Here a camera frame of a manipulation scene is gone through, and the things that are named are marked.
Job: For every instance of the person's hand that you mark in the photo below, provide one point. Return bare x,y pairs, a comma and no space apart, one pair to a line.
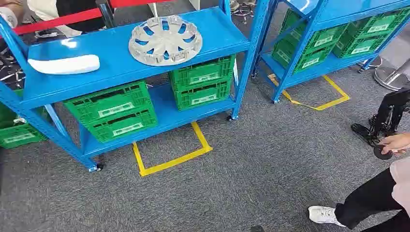
395,142

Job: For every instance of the black round disc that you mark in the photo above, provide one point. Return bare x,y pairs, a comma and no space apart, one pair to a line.
381,154

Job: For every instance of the person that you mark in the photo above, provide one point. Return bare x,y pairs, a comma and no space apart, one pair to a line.
48,12
371,198
9,12

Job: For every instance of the silver stanchion base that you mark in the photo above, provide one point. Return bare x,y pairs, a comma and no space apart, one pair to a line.
371,63
389,78

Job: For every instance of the green plastic crate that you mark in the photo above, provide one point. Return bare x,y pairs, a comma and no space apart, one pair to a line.
102,132
374,27
19,138
8,115
323,40
109,101
358,49
187,100
307,62
192,71

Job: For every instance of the person's white shoe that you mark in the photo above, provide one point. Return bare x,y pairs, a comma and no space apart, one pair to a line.
323,215

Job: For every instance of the blue metal shelf rack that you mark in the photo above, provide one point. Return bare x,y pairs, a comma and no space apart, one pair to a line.
112,54
320,67

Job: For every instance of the black caster wheel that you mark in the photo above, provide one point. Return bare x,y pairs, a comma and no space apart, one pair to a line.
99,166
230,118

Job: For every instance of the silver wheel hubcap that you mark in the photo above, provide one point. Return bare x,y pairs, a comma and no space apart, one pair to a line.
165,40

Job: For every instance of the white curved plastic part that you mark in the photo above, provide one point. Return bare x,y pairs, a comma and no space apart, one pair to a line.
64,65

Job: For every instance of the red barrier belt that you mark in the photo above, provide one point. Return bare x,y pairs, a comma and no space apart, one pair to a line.
57,20

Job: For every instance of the black stanchion post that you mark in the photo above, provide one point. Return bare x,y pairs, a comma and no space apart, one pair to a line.
107,14

